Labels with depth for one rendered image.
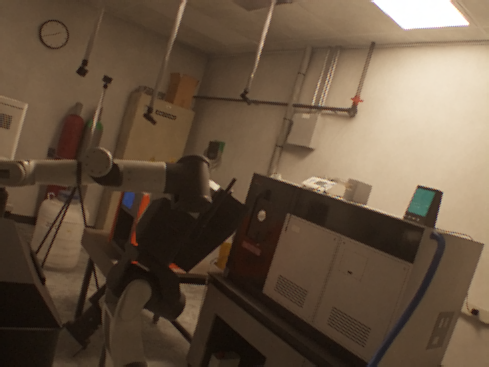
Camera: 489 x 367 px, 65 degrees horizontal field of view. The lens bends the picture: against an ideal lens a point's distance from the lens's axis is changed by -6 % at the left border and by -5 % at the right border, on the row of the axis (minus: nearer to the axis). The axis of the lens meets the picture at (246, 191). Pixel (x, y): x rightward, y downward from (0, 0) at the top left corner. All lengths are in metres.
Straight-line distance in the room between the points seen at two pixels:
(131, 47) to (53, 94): 1.15
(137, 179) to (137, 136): 4.08
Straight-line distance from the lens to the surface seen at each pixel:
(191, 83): 5.47
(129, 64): 5.52
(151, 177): 1.12
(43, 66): 5.27
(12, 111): 2.21
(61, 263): 4.06
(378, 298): 1.85
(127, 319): 1.38
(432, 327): 2.18
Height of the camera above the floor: 1.46
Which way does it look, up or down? 4 degrees down
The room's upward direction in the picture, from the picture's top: 17 degrees clockwise
